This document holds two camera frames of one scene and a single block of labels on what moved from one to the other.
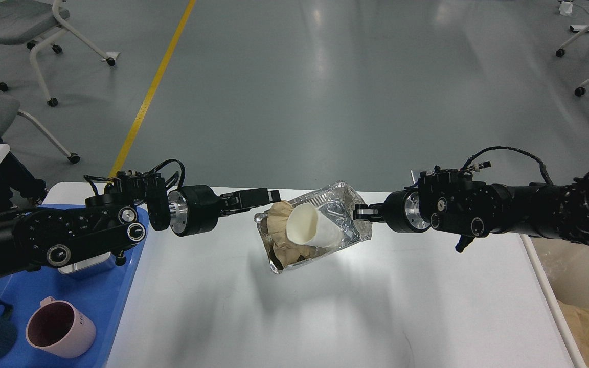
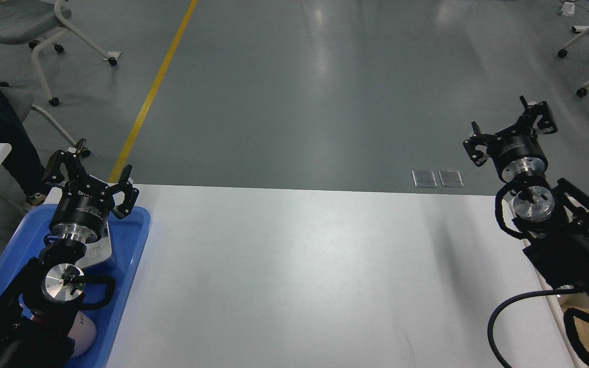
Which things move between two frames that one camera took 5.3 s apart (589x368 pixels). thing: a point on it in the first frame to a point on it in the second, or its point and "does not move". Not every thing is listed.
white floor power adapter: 565,8 does not move
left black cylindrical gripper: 194,209 to 83,208
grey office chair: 6,22 does not move
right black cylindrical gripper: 402,212 to 516,155
